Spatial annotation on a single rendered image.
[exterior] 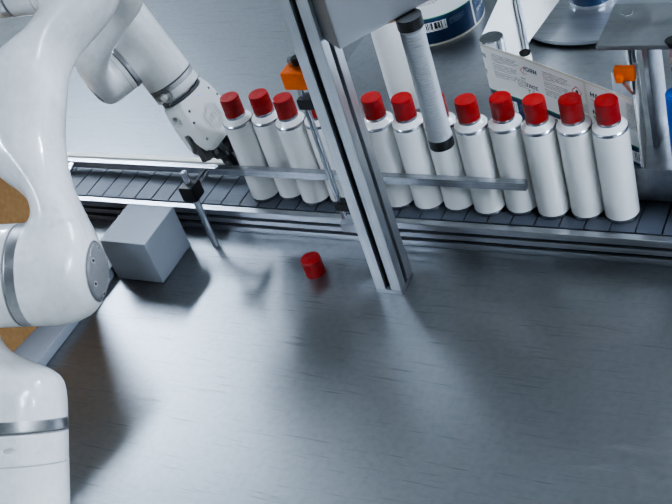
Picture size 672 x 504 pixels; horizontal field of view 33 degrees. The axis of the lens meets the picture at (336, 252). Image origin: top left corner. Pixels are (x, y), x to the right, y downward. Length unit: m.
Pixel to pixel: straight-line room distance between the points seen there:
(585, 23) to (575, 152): 0.56
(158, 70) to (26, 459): 0.79
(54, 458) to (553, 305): 0.76
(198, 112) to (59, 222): 0.66
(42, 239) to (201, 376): 0.54
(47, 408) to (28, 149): 0.30
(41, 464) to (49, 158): 0.35
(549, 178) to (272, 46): 1.00
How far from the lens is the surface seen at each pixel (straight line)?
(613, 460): 1.48
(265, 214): 1.95
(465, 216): 1.80
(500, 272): 1.76
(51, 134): 1.38
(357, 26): 1.48
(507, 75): 1.84
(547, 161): 1.68
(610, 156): 1.64
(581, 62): 2.10
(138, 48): 1.88
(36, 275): 1.29
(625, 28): 1.65
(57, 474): 1.33
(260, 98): 1.85
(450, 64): 2.18
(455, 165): 1.75
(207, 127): 1.92
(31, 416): 1.31
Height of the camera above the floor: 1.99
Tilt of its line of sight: 38 degrees down
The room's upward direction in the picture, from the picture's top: 20 degrees counter-clockwise
